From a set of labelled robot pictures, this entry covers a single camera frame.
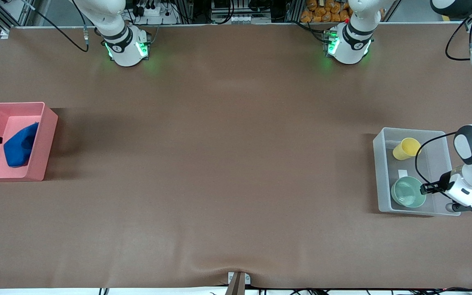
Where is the pink plastic bin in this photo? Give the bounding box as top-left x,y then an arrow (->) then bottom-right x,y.
0,102 -> 59,182

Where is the blue cloth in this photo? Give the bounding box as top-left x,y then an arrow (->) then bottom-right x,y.
3,122 -> 40,168

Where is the clear plastic bin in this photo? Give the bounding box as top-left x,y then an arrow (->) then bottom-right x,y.
373,127 -> 461,216

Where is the pale green bowl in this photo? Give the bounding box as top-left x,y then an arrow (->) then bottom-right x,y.
391,176 -> 427,208

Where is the white socket row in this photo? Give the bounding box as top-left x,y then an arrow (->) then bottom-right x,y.
213,13 -> 272,24

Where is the white power strip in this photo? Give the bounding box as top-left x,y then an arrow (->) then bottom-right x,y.
132,5 -> 179,25

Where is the metal table clamp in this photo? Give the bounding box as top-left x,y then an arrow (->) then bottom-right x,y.
227,271 -> 251,295

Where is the brown table mat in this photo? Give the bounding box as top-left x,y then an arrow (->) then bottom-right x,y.
0,23 -> 472,289

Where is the pile of orange items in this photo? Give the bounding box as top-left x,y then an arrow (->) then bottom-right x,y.
300,0 -> 352,23

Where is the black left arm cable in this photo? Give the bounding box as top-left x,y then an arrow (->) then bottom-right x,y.
415,17 -> 472,187

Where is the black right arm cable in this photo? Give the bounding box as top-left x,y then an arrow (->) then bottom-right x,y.
27,0 -> 90,53

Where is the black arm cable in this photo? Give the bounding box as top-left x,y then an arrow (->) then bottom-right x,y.
415,17 -> 472,187
27,0 -> 90,53

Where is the aluminium frame profile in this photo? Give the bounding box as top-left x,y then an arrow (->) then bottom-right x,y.
0,0 -> 36,33

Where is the yellow plastic cup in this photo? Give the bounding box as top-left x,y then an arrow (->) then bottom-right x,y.
393,138 -> 422,161

